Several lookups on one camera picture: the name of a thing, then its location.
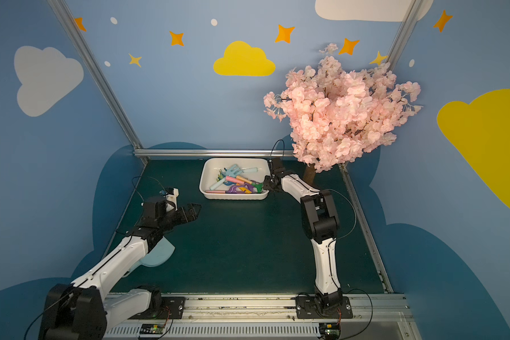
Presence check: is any purple fork pink handle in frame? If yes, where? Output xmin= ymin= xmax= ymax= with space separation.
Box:
xmin=204 ymin=184 xmax=259 ymax=194

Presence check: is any white plastic storage box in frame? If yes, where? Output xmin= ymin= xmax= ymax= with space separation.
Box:
xmin=199 ymin=158 xmax=270 ymax=201

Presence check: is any light blue hand rake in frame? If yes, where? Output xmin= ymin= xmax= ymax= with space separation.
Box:
xmin=221 ymin=164 xmax=259 ymax=177

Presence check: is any light blue round plate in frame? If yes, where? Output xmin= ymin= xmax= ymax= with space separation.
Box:
xmin=140 ymin=237 xmax=175 ymax=268

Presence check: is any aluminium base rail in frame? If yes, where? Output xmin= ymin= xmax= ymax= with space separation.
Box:
xmin=102 ymin=290 xmax=422 ymax=339

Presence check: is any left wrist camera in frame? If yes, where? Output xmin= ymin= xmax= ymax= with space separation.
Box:
xmin=163 ymin=187 xmax=179 ymax=212

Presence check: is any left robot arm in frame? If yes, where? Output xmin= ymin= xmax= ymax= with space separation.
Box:
xmin=38 ymin=194 xmax=202 ymax=339

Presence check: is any green rake wooden handle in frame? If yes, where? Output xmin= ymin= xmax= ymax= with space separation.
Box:
xmin=226 ymin=176 xmax=263 ymax=194

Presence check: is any pink blossom artificial tree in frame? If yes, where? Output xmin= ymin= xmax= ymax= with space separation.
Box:
xmin=263 ymin=43 xmax=422 ymax=173

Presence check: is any aluminium back frame bar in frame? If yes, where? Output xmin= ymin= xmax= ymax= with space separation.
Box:
xmin=134 ymin=149 xmax=294 ymax=158

